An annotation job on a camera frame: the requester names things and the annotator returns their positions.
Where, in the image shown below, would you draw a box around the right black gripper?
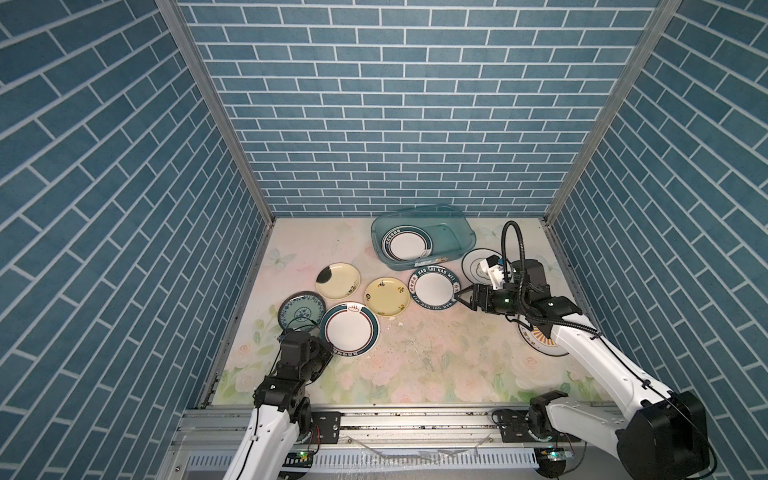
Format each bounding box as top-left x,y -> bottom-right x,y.
454,283 -> 526,316

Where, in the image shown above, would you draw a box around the white plate black flower outline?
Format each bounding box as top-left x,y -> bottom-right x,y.
461,248 -> 500,286

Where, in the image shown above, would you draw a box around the aluminium front rail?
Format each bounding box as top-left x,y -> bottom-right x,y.
167,404 -> 673,475

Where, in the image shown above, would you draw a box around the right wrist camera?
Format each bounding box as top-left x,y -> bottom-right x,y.
478,255 -> 506,291

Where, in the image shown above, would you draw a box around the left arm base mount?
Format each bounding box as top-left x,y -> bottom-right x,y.
296,411 -> 342,445

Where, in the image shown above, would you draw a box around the green rim Hao Shi plate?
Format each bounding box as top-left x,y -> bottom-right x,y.
408,265 -> 461,311

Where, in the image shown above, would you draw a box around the yellow plate with small prints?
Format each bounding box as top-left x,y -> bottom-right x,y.
364,277 -> 411,317

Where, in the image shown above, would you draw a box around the blue patterned small plate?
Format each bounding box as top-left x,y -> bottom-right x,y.
277,291 -> 327,330

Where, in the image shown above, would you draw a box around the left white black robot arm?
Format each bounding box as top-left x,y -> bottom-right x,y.
225,330 -> 333,479

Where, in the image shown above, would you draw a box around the teal translucent plastic bin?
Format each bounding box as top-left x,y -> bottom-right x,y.
371,204 -> 476,271

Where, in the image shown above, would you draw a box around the cream plate with black patch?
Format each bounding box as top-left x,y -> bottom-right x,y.
315,262 -> 361,300

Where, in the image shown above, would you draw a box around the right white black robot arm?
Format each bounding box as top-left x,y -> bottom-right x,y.
455,255 -> 718,479

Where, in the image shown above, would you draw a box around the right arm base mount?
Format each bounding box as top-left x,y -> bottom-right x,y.
490,408 -> 581,445

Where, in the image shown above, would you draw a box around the white plate orange striped rim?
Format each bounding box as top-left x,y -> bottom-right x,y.
518,324 -> 569,358

